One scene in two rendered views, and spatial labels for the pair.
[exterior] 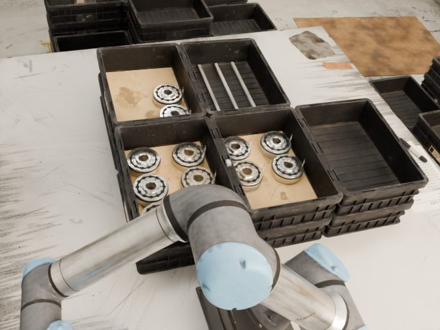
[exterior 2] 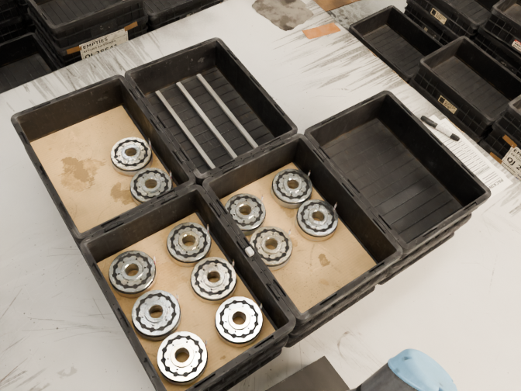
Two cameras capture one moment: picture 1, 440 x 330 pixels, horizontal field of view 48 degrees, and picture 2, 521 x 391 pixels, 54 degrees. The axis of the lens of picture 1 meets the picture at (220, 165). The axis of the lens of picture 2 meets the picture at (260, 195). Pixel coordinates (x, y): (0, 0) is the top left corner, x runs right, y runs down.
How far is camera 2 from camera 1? 0.54 m
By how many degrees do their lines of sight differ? 15
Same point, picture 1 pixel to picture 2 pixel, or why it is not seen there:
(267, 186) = (300, 252)
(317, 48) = (291, 12)
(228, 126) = (228, 184)
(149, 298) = not seen: outside the picture
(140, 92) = (92, 159)
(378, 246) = (439, 275)
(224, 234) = not seen: outside the picture
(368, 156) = (403, 166)
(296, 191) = (336, 247)
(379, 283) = (454, 325)
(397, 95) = (382, 32)
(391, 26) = not seen: outside the picture
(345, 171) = (384, 197)
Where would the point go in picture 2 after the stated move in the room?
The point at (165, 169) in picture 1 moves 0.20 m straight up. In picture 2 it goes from (165, 271) to (158, 230)
